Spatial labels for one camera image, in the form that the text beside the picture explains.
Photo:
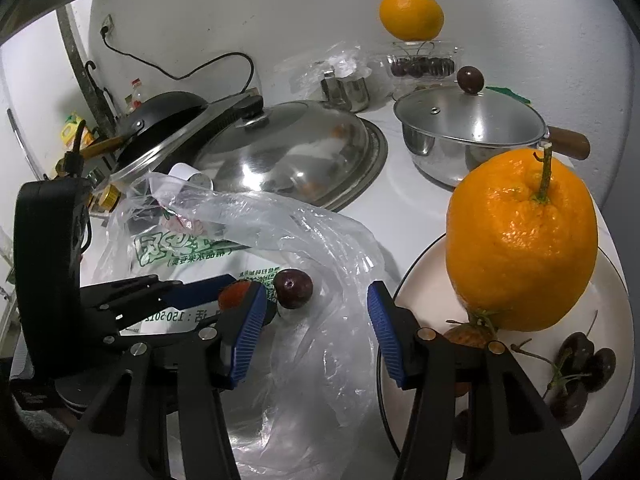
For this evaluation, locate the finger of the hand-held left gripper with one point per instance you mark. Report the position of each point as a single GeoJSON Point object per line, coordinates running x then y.
{"type": "Point", "coordinates": [165, 338]}
{"type": "Point", "coordinates": [205, 290]}

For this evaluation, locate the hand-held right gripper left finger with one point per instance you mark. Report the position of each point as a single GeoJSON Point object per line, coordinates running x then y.
{"type": "Point", "coordinates": [247, 335]}

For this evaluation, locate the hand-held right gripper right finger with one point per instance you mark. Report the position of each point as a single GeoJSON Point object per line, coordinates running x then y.
{"type": "Point", "coordinates": [387, 335]}

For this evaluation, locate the red strawberry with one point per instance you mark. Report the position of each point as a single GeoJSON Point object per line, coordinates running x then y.
{"type": "Point", "coordinates": [467, 335]}
{"type": "Point", "coordinates": [232, 296]}

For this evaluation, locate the white plate with dark rim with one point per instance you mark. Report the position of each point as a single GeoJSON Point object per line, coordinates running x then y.
{"type": "Point", "coordinates": [425, 300]}

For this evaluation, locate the clear printed plastic bag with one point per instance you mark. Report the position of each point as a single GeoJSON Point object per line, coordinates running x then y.
{"type": "Point", "coordinates": [310, 360]}

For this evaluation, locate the large orange with stem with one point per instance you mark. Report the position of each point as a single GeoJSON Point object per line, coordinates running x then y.
{"type": "Point", "coordinates": [520, 250]}

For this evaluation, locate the white paper piece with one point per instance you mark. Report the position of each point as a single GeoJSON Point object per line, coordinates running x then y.
{"type": "Point", "coordinates": [182, 170]}

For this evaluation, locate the yellow detergent bottle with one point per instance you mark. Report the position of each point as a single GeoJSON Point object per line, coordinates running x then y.
{"type": "Point", "coordinates": [72, 132]}

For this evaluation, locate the large steel lid black knob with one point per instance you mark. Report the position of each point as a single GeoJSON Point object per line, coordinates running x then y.
{"type": "Point", "coordinates": [290, 150]}

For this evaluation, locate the black umbrella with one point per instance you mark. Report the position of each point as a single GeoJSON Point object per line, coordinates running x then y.
{"type": "Point", "coordinates": [102, 100]}

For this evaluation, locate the steel induction cooker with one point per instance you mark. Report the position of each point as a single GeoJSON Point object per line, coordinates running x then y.
{"type": "Point", "coordinates": [200, 120]}

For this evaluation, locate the red cap bottle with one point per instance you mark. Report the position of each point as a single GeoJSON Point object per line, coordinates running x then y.
{"type": "Point", "coordinates": [136, 92]}

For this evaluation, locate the grey vertical pipe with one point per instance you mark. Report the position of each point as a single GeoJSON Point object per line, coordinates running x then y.
{"type": "Point", "coordinates": [75, 55]}

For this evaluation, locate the steel cup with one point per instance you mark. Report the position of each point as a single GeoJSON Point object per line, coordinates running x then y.
{"type": "Point", "coordinates": [331, 89]}
{"type": "Point", "coordinates": [356, 94]}

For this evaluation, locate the crumpled clear plastic bag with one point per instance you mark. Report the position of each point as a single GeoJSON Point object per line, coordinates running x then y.
{"type": "Point", "coordinates": [310, 65]}

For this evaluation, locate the yellow green sponge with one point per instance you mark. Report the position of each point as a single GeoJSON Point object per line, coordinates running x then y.
{"type": "Point", "coordinates": [505, 92]}

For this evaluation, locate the clear plastic fruit box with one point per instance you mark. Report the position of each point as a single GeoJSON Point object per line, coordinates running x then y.
{"type": "Point", "coordinates": [422, 65]}

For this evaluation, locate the small round orange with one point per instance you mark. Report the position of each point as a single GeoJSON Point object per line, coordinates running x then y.
{"type": "Point", "coordinates": [411, 14]}

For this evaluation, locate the small wall socket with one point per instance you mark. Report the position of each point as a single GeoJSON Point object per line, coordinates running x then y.
{"type": "Point", "coordinates": [106, 24]}

